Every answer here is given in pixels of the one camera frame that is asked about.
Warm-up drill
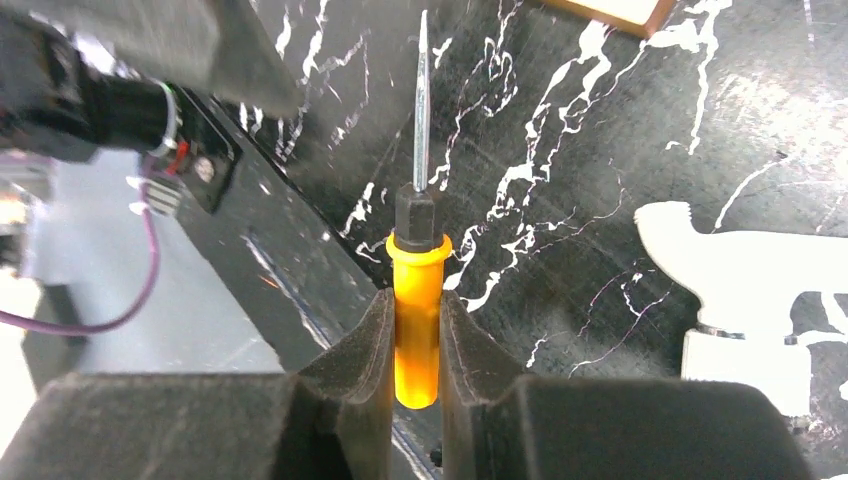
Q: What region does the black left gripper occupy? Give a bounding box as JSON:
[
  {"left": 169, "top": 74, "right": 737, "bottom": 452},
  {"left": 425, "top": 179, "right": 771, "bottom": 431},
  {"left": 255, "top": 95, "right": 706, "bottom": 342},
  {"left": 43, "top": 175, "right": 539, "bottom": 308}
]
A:
[{"left": 1, "top": 0, "right": 304, "bottom": 213}]

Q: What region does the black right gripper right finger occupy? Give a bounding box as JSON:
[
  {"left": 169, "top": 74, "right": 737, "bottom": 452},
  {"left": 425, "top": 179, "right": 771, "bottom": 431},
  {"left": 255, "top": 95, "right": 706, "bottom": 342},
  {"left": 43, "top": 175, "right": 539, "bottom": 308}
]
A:
[{"left": 440, "top": 292, "right": 813, "bottom": 479}]

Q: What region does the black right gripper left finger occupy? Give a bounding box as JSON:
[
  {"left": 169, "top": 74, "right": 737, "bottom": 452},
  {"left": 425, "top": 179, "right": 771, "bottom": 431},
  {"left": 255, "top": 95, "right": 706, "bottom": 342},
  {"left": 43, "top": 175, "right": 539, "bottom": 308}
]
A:
[{"left": 1, "top": 289, "right": 395, "bottom": 479}]

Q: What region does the orange handled screwdriver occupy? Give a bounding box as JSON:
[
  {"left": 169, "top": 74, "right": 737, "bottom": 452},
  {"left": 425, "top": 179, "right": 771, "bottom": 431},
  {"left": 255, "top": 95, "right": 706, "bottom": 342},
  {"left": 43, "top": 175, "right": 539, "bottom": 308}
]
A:
[{"left": 386, "top": 10, "right": 452, "bottom": 410}]

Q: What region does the wooden picture frame with photo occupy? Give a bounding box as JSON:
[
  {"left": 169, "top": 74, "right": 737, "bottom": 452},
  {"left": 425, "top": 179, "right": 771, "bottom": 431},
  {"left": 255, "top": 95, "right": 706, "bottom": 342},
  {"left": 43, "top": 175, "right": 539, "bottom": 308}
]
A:
[{"left": 542, "top": 0, "right": 677, "bottom": 39}]

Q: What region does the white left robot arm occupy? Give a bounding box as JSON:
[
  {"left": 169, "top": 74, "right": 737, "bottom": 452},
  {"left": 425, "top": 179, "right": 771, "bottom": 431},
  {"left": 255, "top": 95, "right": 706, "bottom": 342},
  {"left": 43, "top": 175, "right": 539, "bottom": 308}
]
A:
[{"left": 1, "top": 1, "right": 303, "bottom": 273}]

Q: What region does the white plastic spray nozzle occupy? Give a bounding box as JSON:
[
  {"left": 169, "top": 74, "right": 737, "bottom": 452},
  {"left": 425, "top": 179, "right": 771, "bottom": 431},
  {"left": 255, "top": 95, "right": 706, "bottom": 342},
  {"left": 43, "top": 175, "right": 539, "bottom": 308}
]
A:
[{"left": 634, "top": 201, "right": 847, "bottom": 417}]

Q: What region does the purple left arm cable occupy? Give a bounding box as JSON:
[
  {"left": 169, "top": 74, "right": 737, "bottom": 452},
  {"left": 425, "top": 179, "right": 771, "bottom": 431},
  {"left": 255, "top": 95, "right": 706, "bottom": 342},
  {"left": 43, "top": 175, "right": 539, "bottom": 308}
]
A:
[{"left": 0, "top": 178, "right": 164, "bottom": 338}]

